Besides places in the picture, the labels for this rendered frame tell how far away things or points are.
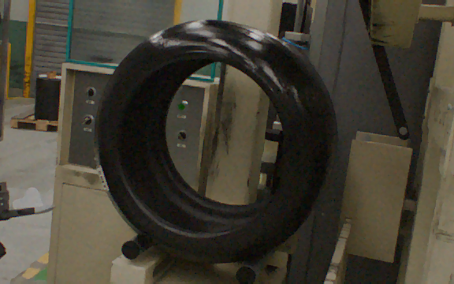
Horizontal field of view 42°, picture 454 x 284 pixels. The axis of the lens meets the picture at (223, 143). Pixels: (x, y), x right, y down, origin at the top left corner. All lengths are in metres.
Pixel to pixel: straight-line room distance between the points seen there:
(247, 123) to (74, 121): 0.77
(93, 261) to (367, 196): 1.08
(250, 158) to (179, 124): 0.44
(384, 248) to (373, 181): 0.18
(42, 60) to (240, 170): 10.01
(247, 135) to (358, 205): 0.36
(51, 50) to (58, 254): 9.34
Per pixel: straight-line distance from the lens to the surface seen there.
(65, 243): 2.23
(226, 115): 1.64
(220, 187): 1.67
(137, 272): 1.41
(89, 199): 2.13
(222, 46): 1.24
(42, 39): 11.51
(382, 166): 1.52
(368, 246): 1.57
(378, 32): 1.42
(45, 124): 8.06
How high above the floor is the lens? 1.39
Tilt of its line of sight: 9 degrees down
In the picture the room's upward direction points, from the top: 7 degrees clockwise
